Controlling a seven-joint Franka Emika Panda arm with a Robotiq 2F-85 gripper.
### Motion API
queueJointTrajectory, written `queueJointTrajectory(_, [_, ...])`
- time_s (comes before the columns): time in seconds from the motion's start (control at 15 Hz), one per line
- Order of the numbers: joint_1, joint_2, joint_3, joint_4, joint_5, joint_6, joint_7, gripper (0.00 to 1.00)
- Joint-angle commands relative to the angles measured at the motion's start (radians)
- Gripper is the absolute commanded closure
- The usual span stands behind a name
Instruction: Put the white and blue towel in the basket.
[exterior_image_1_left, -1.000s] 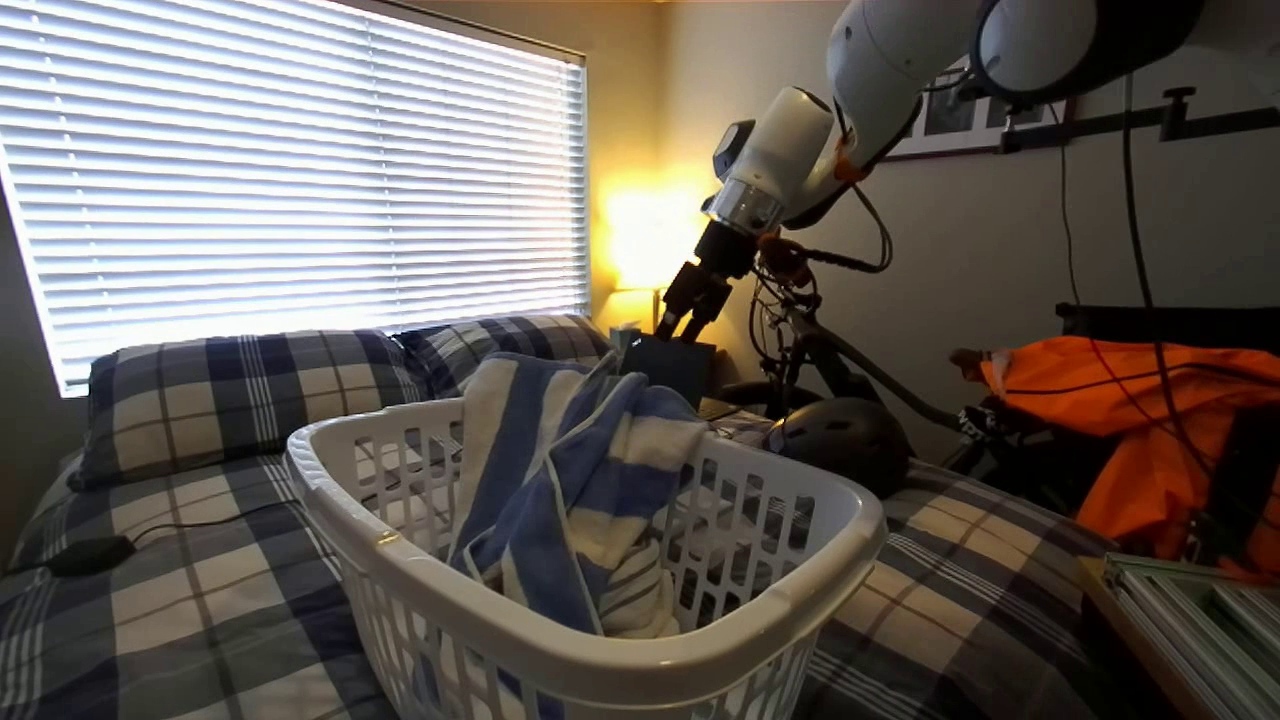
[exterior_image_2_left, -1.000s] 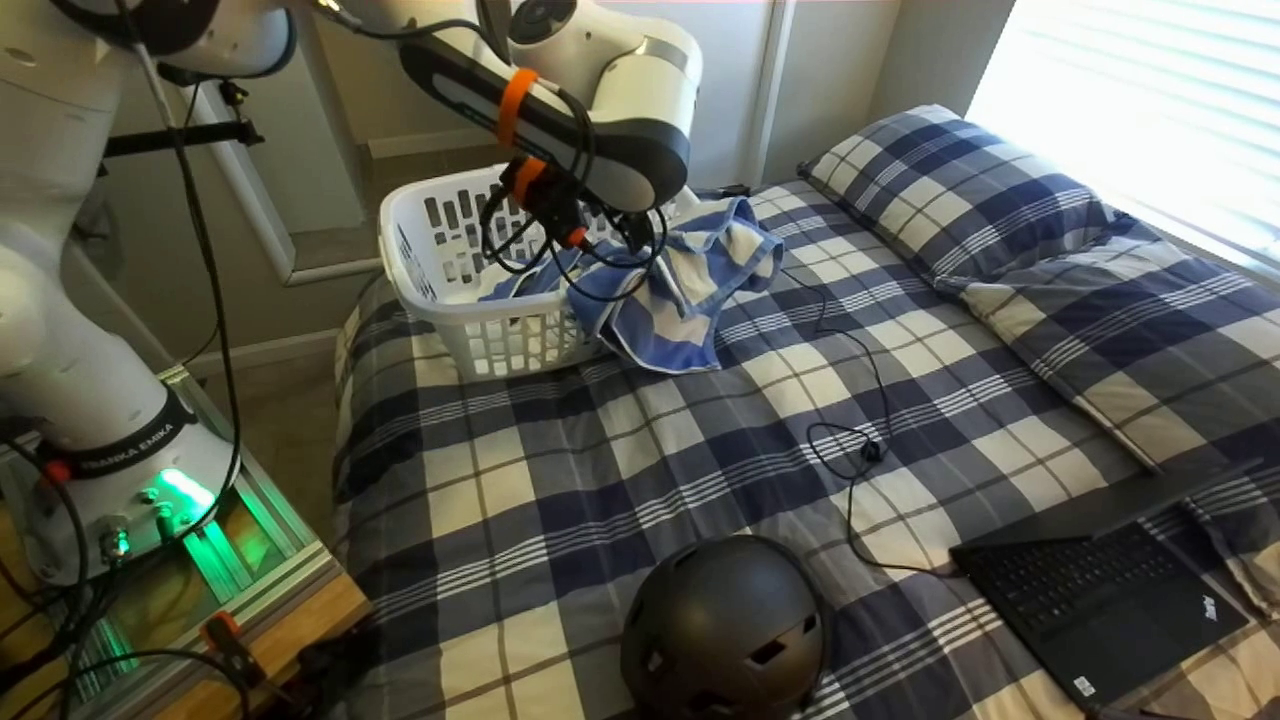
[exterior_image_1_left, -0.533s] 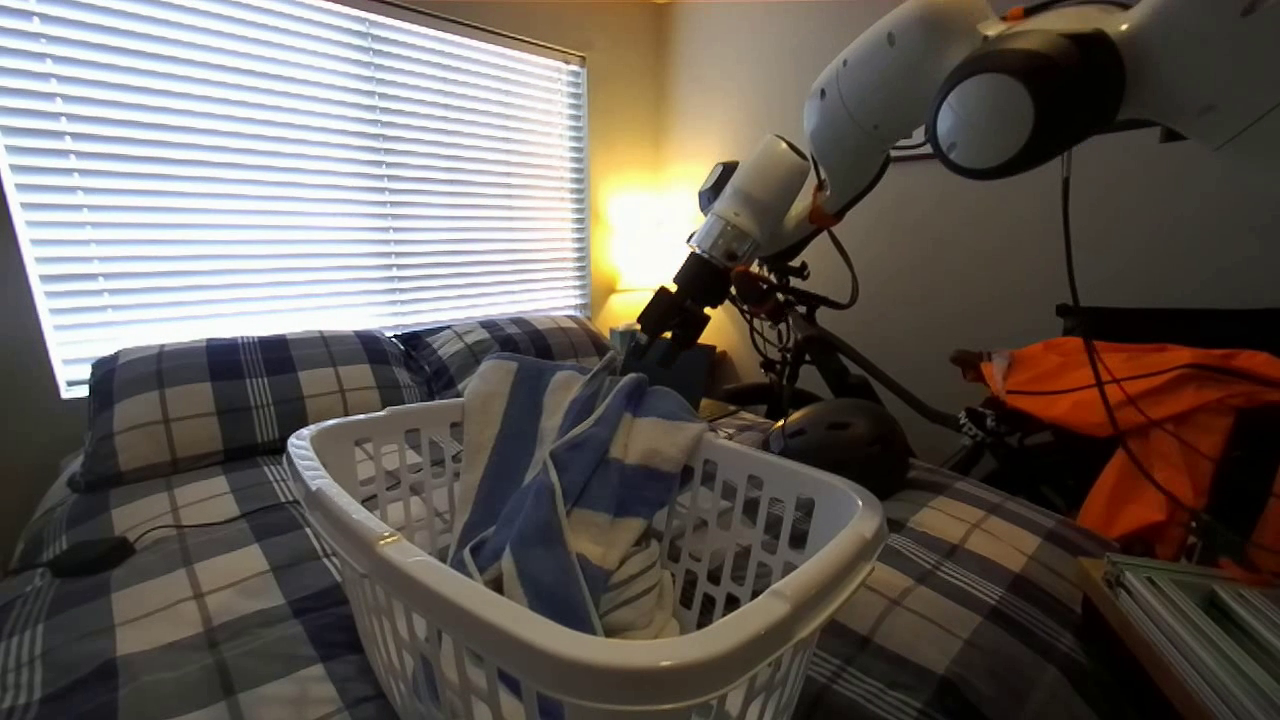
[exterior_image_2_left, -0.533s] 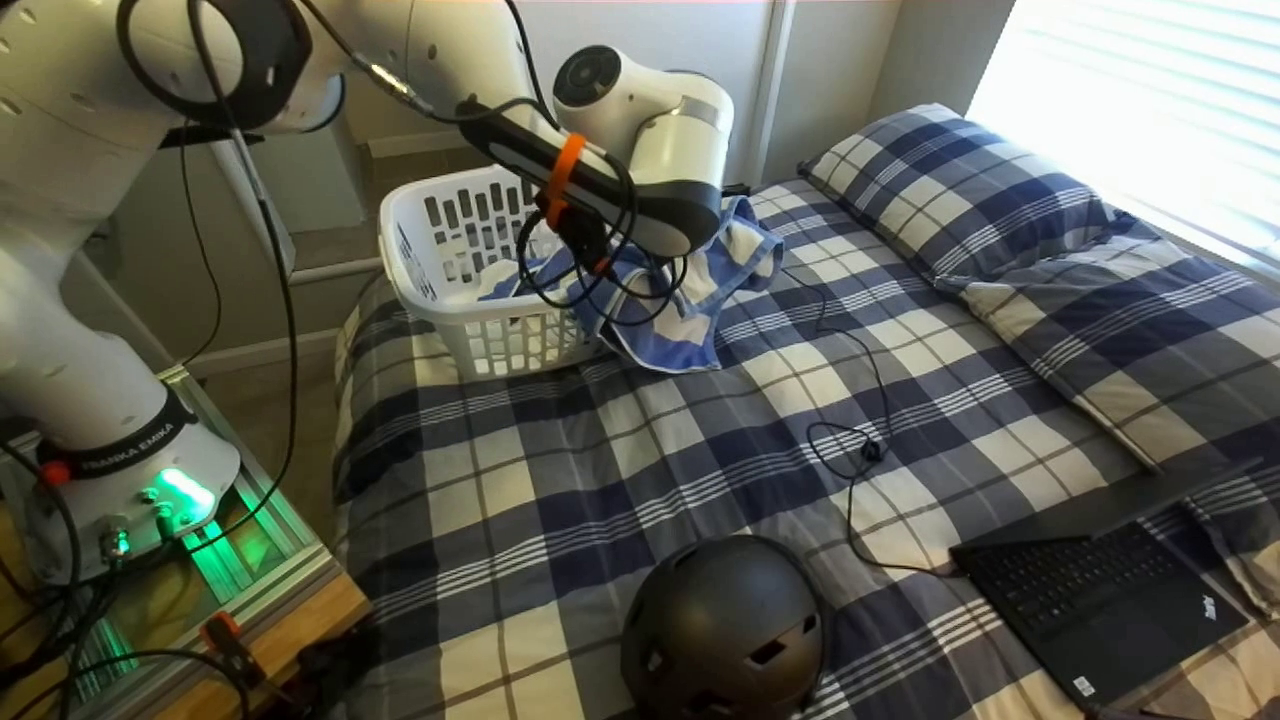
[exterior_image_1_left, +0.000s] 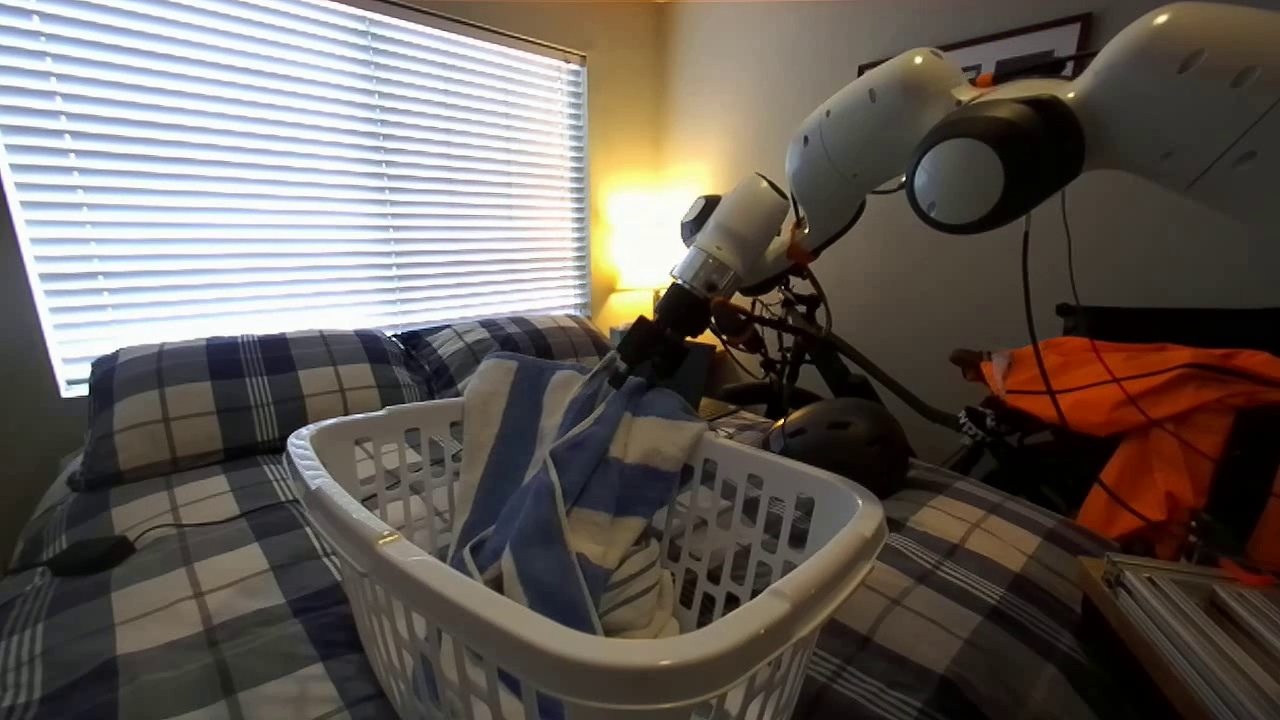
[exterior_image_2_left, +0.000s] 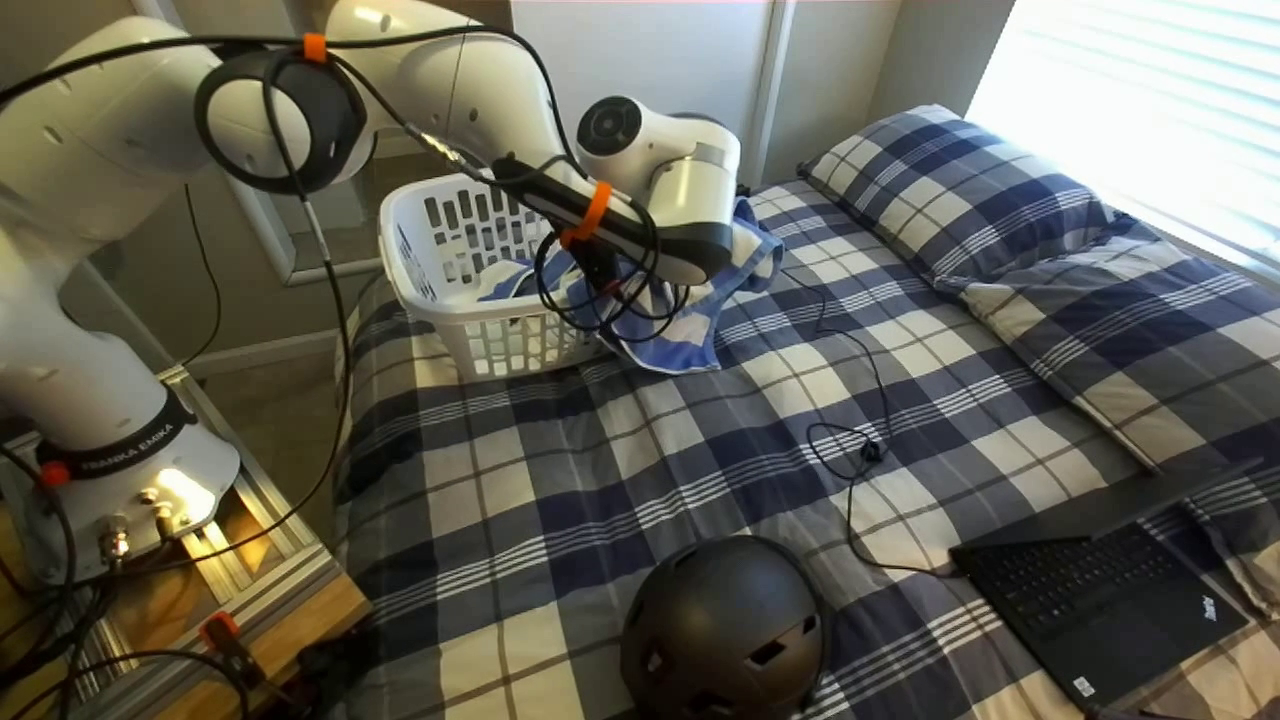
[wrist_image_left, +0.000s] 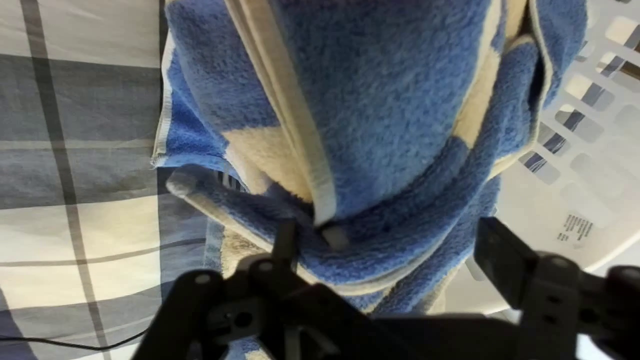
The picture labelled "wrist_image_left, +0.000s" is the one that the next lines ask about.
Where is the thin black cable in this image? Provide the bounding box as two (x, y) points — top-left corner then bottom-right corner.
(0, 327), (153, 354)

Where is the white and blue striped towel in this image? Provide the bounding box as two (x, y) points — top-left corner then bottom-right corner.
(150, 0), (592, 320)

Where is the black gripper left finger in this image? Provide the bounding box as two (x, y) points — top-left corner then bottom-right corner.
(130, 218), (317, 360)

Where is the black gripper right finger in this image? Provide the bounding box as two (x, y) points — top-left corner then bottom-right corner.
(472, 213), (640, 360)

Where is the white plastic laundry basket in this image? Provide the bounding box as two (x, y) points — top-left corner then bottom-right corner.
(427, 0), (640, 315)

